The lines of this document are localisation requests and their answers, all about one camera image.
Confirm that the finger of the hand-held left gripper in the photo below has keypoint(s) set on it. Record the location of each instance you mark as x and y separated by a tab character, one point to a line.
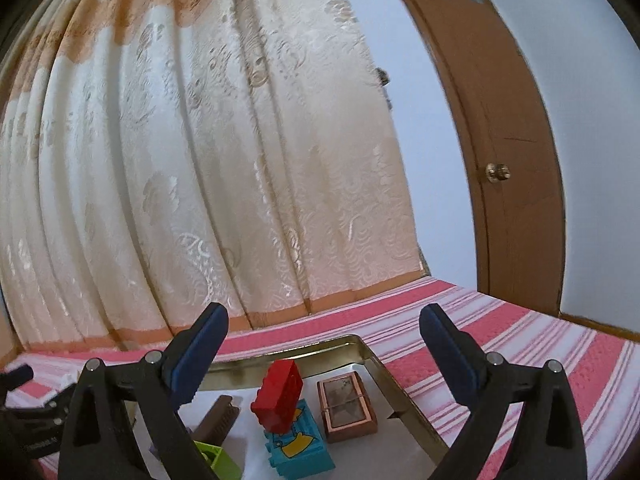
17	377
62	397

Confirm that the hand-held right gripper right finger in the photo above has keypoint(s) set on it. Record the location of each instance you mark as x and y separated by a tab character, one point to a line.
450	355

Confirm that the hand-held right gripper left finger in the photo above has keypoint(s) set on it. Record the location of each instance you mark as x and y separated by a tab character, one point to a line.
192	360

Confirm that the brown ridged block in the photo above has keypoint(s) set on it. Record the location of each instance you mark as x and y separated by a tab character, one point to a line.
220	417

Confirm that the red toy brick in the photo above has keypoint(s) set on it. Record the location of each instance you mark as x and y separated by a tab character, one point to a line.
277	395

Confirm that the green toy brick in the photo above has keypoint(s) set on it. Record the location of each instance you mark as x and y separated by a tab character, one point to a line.
220	462

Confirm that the copper framed box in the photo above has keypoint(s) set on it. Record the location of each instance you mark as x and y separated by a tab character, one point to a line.
345	402

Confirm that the gold metal tin tray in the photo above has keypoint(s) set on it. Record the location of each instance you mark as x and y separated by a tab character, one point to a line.
330	355

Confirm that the blue printed toy brick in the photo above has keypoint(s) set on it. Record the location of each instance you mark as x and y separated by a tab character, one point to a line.
300	452

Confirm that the pink striped bed sheet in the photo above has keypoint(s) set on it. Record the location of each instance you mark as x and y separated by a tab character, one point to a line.
500	320

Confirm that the brass door knob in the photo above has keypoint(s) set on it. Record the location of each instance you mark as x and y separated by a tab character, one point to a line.
497	172

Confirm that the cream floral curtain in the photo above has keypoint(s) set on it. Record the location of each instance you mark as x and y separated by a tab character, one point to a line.
200	160

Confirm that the brown wooden door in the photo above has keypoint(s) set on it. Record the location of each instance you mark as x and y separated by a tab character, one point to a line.
500	110

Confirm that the wooden bed rail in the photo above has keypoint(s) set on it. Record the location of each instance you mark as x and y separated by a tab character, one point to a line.
600	326

